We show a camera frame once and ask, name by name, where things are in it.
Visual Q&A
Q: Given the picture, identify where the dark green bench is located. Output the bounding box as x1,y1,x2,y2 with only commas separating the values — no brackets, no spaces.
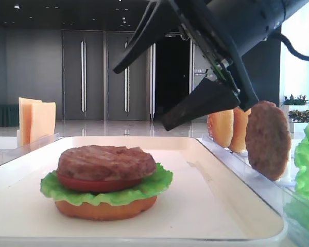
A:
0,104,19,127

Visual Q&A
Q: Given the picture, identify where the yellow cheese slice right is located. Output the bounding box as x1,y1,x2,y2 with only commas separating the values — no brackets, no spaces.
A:
30,102,56,143

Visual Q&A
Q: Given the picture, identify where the bottom bun slice on tray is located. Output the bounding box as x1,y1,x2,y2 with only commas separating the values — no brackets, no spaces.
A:
55,196,157,221

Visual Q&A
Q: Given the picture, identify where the clear acrylic rack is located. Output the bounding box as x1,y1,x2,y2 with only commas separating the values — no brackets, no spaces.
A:
0,131,62,166
197,134,309,246

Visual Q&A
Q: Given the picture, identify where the wall sign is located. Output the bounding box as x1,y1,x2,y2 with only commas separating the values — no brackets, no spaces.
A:
194,68,216,78

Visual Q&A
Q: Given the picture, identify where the potted plant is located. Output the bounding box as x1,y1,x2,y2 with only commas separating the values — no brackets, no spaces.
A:
289,110,309,123
283,94,308,106

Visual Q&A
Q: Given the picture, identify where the green lettuce leaf in holder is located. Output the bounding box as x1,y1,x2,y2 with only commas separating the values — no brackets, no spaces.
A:
285,124,309,231

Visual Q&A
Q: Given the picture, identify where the clear left acrylic rack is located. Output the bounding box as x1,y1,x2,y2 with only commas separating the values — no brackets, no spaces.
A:
0,131,62,166

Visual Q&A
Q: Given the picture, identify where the clear right acrylic rack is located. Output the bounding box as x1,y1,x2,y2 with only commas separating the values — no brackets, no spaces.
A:
197,134,309,246

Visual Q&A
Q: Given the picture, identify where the golden bun slice in rack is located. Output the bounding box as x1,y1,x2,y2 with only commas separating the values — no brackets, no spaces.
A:
208,110,234,148

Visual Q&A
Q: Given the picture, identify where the brown meat patty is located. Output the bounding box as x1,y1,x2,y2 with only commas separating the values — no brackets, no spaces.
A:
245,101,291,181
56,145,156,181

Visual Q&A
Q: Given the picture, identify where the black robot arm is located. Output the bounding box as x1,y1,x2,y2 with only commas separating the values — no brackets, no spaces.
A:
113,0,309,130

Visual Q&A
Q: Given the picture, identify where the black cable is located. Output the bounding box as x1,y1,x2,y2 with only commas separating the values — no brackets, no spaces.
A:
272,32,309,62

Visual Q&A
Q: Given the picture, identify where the green lettuce leaf on tray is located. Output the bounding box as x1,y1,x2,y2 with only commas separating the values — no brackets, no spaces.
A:
40,163,173,206

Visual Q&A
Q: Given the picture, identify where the upper potted plant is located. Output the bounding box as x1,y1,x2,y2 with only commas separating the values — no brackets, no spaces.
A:
283,94,308,106

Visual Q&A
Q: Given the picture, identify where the orange cheese slice left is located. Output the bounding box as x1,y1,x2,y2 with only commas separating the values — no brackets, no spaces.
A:
18,97,42,146

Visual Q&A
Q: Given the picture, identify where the lower potted plant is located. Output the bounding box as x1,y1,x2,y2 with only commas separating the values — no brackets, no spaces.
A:
289,110,309,123

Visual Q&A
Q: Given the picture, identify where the brown meat patty rear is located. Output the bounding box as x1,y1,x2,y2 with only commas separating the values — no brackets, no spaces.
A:
245,101,291,181

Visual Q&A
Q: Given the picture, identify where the brown meat patty front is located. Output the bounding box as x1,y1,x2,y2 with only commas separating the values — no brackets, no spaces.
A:
56,145,156,181

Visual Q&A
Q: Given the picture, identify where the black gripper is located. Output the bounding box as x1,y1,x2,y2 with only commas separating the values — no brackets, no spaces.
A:
113,1,259,131

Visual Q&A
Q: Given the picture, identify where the cream rectangular tray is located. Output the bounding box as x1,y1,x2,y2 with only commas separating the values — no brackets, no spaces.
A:
0,136,287,246

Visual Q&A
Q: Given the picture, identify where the red tomato slice on tray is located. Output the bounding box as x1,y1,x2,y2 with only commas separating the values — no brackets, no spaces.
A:
57,173,143,192

